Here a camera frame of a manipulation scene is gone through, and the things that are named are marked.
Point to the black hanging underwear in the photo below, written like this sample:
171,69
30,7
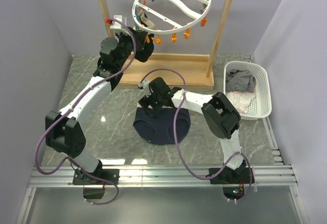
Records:
144,58

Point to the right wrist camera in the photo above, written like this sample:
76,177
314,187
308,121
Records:
144,85

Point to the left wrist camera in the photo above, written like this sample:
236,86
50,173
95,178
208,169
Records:
116,27

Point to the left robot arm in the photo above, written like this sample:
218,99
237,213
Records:
65,127

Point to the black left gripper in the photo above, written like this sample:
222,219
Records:
128,37

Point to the white round clip hanger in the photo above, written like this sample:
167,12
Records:
165,17

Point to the white perforated laundry basket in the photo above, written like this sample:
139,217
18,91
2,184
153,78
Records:
260,107

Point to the orange clip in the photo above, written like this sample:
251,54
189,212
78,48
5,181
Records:
157,39
174,37
187,33
203,22

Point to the white pink garment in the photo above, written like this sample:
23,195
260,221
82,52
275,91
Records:
241,101

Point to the navy blue underwear beige waistband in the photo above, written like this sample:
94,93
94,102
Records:
158,130

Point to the wooden hanger stand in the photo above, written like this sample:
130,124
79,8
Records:
197,69

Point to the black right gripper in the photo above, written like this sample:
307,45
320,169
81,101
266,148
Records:
145,103

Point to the grey striped garment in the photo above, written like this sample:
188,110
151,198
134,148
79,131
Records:
239,81

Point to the aluminium mounting rail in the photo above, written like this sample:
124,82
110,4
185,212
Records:
165,194

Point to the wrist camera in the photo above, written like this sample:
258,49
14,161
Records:
116,27
144,85

